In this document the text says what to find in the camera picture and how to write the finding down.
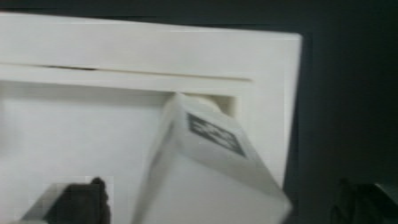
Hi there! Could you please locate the white table leg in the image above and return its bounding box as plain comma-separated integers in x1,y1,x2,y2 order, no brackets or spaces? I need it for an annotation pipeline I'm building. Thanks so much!
132,94,292,224

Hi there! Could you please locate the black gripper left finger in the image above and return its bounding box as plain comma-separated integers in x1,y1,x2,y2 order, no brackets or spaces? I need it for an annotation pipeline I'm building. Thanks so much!
45,177,113,224

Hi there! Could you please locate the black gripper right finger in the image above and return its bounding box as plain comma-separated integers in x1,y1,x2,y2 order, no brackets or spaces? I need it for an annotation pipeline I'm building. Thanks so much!
331,179,398,224

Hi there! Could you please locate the white square tabletop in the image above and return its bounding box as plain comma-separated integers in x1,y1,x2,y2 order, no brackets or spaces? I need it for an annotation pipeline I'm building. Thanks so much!
0,12,303,224

